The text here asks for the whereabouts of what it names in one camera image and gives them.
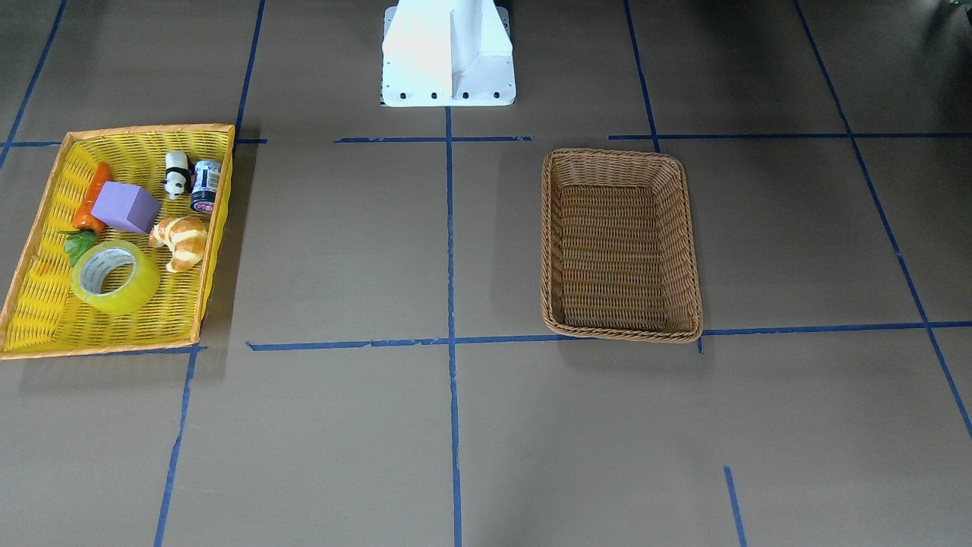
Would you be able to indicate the yellow tape roll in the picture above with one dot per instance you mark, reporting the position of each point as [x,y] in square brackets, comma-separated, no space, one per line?
[93,267]

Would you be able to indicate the brown wicker basket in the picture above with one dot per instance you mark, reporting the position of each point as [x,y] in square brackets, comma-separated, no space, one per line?
[618,257]

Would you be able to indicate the yellow woven plastic basket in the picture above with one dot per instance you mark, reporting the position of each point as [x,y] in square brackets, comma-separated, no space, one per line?
[42,317]

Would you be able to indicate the small dark can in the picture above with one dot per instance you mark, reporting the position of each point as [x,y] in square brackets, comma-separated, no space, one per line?
[207,173]

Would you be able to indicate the toy croissant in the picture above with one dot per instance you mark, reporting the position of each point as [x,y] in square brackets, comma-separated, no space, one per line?
[185,237]

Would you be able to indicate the black white panda figurine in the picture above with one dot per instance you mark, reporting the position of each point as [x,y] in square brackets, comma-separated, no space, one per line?
[178,174]

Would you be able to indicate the purple foam cube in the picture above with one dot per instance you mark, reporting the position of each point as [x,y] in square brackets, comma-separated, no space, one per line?
[126,207]

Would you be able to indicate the orange toy carrot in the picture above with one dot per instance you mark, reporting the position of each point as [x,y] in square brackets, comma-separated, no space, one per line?
[86,226]

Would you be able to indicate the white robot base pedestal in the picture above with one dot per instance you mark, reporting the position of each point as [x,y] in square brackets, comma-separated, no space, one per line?
[447,54]

